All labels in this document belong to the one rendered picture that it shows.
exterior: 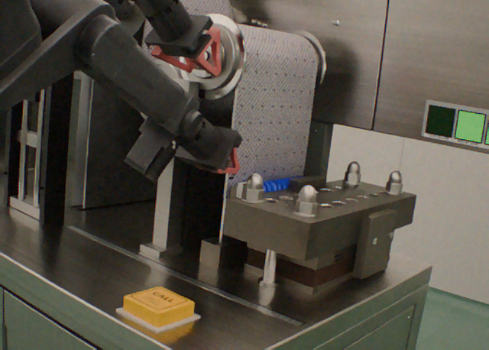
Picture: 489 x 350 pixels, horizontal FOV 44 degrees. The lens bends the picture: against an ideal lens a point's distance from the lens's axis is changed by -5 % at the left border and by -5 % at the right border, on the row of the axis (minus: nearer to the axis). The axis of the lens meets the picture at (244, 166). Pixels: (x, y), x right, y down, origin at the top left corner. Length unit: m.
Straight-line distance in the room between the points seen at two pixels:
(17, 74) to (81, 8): 0.08
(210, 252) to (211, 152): 0.19
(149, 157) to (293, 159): 0.39
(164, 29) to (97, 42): 0.46
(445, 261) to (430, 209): 0.32
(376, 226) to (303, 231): 0.19
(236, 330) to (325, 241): 0.22
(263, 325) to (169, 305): 0.13
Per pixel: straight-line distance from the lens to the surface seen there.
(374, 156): 3.88
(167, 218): 1.10
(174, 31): 0.95
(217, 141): 0.98
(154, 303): 0.85
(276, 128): 1.15
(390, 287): 1.11
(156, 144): 0.90
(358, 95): 1.28
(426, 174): 3.74
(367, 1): 1.29
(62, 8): 0.50
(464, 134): 1.19
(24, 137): 1.30
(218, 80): 1.05
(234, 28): 1.05
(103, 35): 0.49
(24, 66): 0.46
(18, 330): 1.14
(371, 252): 1.09
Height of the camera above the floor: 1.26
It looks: 10 degrees down
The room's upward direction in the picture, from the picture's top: 7 degrees clockwise
